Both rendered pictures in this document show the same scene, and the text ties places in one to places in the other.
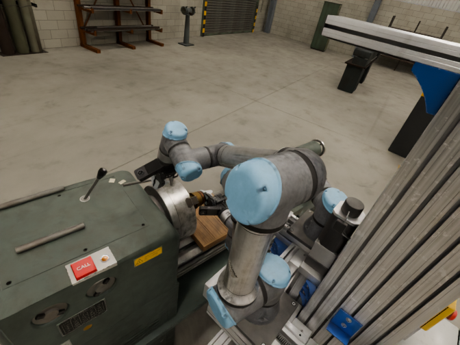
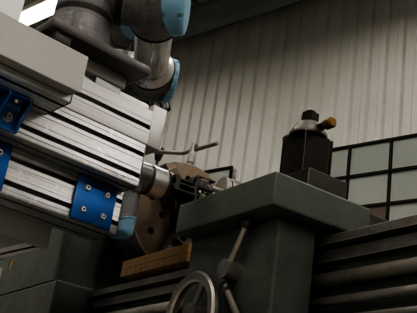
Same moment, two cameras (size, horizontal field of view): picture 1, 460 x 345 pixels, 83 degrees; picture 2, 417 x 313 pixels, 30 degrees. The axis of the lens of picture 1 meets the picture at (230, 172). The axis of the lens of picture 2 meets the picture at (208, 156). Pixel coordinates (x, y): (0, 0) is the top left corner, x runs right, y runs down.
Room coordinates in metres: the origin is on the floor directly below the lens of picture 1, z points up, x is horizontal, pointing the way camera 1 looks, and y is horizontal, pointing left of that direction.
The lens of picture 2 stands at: (1.55, -1.70, 0.45)
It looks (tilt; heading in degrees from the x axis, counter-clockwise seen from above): 22 degrees up; 106
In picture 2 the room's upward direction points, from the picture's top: 9 degrees clockwise
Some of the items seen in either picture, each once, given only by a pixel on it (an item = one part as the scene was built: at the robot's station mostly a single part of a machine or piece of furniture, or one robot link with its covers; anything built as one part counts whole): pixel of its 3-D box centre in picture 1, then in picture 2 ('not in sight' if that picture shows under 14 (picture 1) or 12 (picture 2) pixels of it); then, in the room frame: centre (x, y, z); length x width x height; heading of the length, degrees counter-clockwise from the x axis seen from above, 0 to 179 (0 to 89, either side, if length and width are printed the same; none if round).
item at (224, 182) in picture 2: not in sight; (224, 188); (1.21, -0.37, 0.95); 0.07 x 0.04 x 0.04; 47
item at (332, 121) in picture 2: not in sight; (325, 124); (1.37, -0.27, 1.13); 0.04 x 0.02 x 0.02; 137
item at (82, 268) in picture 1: (83, 267); not in sight; (0.43, 0.39, 1.26); 0.06 x 0.06 x 0.02; 47
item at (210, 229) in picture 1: (206, 217); (216, 280); (1.10, 0.09, 0.88); 0.36 x 0.30 x 0.04; 47
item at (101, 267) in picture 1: (92, 268); not in sight; (0.45, 0.38, 1.23); 0.13 x 0.08 x 0.06; 137
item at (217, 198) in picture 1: (218, 206); (186, 191); (1.01, 0.02, 1.08); 0.12 x 0.09 x 0.08; 46
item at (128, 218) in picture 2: (233, 241); (113, 212); (0.88, -0.09, 0.98); 0.11 x 0.08 x 0.11; 20
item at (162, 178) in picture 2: (227, 215); (156, 181); (0.95, -0.03, 1.09); 0.08 x 0.05 x 0.08; 136
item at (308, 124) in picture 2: not in sight; (308, 131); (1.33, -0.24, 1.13); 0.08 x 0.08 x 0.03
